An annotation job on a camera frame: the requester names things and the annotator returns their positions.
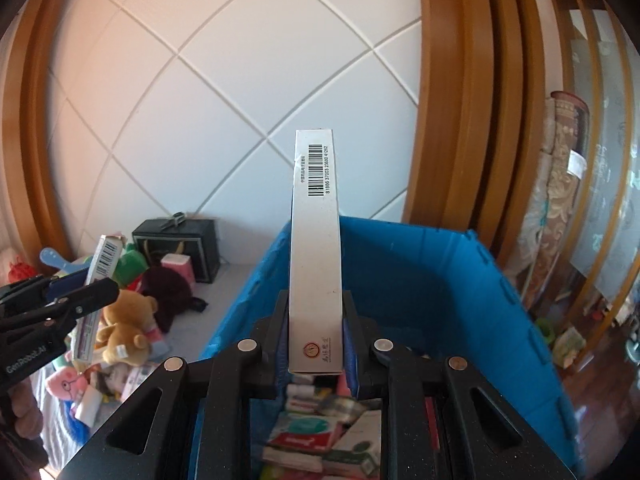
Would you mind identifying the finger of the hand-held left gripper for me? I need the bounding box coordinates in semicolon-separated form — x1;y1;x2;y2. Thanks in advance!
0;277;121;333
0;267;93;311

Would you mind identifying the red white box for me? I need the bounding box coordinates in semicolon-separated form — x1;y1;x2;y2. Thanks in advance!
265;412;346;453

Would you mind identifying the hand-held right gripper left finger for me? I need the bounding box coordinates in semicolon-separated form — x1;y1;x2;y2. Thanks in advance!
57;290;291;480

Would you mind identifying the patterned rolled carpet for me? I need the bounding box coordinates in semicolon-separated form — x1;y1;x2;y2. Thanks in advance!
505;90;591;306

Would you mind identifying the person's left hand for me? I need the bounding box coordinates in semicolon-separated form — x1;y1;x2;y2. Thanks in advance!
0;385;48;468

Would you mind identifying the black gift bag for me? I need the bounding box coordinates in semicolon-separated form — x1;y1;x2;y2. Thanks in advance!
131;214;222;283

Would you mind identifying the red bag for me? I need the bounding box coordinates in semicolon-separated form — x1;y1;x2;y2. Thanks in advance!
7;255;41;283

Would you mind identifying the pink white tissue pack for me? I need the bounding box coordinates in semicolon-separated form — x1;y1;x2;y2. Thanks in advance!
107;362;158;403

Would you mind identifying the long white box with barcode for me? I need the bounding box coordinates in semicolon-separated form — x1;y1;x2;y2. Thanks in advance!
288;129;346;375

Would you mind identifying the blue plastic crate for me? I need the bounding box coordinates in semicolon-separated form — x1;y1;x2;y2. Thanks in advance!
189;215;586;480

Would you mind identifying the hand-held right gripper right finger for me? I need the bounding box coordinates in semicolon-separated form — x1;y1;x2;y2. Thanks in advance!
341;291;576;480

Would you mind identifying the brown teddy bear plush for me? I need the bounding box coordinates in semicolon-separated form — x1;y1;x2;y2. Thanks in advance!
95;290;161;366

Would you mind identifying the small pink box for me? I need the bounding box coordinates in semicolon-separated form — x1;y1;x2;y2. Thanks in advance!
160;254;196;291

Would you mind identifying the frosted glass door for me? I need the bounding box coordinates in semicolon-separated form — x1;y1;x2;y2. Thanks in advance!
545;0;640;321

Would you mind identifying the blue mesh pouch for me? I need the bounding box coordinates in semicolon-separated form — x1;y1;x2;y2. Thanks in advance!
65;410;96;441

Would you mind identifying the blue fan-shaped toy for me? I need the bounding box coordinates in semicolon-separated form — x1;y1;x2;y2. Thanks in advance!
40;247;93;281

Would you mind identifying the white striped bed sheet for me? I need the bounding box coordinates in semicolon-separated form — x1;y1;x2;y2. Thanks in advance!
30;217;291;476

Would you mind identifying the pink pig plush with glasses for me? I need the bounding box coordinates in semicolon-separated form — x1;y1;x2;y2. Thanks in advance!
46;366;88;403

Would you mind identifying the white padded wooden headboard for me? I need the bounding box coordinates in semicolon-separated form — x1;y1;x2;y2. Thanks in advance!
0;0;546;281

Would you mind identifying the dark brown plush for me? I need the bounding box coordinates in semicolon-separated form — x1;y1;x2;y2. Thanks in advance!
140;266;208;333

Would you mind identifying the light green frog plush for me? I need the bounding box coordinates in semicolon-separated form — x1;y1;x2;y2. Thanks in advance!
112;244;148;288

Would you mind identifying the green white carton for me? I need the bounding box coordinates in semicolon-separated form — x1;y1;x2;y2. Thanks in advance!
322;447;381;478

